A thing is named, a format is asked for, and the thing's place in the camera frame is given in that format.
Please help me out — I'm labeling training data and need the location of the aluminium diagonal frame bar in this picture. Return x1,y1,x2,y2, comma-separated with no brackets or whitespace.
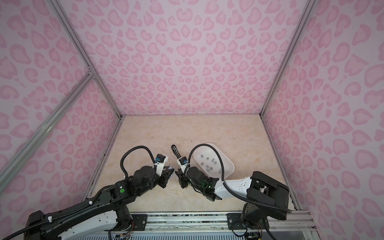
1,71,94,193

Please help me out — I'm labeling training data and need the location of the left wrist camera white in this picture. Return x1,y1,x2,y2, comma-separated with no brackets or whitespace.
155,154,169,177

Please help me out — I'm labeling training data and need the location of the aluminium frame corner post left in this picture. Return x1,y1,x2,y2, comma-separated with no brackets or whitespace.
47,0,123,120

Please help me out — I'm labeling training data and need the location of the aluminium frame corner post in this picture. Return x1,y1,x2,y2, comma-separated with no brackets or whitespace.
260,0,319,119
47,0,123,120

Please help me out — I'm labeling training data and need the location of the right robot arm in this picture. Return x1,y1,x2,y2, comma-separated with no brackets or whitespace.
176,167,292,229

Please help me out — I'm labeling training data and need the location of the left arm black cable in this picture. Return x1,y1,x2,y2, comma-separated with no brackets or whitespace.
119,145,157,179

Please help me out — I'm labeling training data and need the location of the white plastic tray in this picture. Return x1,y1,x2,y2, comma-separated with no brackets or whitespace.
193,143,235,179

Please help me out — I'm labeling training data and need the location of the aluminium frame corner post right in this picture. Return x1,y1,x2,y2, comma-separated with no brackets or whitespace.
260,0,319,119

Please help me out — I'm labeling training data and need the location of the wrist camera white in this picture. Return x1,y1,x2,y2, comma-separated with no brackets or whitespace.
177,157,190,174
155,154,169,177

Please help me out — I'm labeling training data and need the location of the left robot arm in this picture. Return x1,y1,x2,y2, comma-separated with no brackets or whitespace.
23,166,175,240

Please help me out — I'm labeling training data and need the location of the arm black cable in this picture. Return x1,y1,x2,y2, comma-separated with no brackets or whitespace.
119,145,157,179
183,143,292,214

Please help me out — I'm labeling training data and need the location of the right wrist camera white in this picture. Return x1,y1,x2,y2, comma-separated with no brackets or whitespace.
177,157,190,174

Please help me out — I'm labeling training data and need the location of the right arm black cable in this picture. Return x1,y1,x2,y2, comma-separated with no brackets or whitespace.
183,143,292,214

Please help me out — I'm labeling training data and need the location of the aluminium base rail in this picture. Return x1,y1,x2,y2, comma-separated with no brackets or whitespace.
64,211,319,240

